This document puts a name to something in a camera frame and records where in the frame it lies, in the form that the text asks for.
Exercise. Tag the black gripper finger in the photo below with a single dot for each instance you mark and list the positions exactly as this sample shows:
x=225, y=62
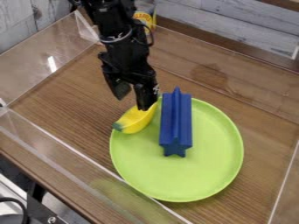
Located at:
x=118, y=85
x=146, y=95

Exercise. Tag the yellow labelled tin can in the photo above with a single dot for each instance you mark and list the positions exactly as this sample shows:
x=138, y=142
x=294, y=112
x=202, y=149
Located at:
x=146, y=14

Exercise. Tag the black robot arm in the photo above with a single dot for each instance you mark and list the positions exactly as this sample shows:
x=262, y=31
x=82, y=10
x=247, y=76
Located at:
x=122, y=34

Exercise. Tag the black metal table bracket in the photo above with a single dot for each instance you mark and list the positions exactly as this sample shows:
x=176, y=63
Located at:
x=42, y=215

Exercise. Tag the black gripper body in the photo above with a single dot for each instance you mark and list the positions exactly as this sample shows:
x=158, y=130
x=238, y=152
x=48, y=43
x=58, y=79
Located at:
x=127, y=56

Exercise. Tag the green round plate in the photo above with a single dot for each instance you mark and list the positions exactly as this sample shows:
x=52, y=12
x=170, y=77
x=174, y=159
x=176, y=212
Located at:
x=190, y=178

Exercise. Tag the clear acrylic front wall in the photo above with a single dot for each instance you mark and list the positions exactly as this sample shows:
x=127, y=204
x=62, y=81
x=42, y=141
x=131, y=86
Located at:
x=79, y=180

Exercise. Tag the yellow toy banana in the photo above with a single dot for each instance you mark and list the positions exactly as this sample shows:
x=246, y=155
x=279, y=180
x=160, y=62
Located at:
x=135, y=120

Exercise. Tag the clear acrylic corner bracket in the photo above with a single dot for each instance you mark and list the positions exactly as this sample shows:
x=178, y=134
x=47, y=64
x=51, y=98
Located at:
x=87, y=31

